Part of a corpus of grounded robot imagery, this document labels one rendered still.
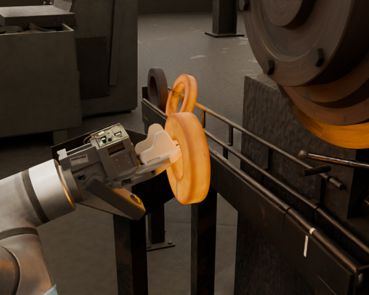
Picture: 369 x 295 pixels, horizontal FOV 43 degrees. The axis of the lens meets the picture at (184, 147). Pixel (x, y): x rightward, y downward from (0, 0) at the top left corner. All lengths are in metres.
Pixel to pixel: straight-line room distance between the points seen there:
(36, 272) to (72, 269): 1.26
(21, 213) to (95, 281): 1.16
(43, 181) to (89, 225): 1.50
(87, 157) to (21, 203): 0.12
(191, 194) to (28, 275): 0.27
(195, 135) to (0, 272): 0.34
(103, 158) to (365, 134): 0.38
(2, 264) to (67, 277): 1.29
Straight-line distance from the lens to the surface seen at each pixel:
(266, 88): 1.10
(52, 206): 0.74
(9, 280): 0.65
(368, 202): 0.87
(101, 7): 3.52
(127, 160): 0.75
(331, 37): 0.58
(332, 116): 0.70
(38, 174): 0.74
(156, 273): 1.89
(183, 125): 0.74
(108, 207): 1.11
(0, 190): 0.75
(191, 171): 0.73
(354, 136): 0.70
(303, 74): 0.63
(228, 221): 2.22
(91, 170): 0.75
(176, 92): 1.65
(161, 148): 0.76
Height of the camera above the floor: 1.14
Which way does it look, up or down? 22 degrees down
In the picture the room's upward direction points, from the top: straight up
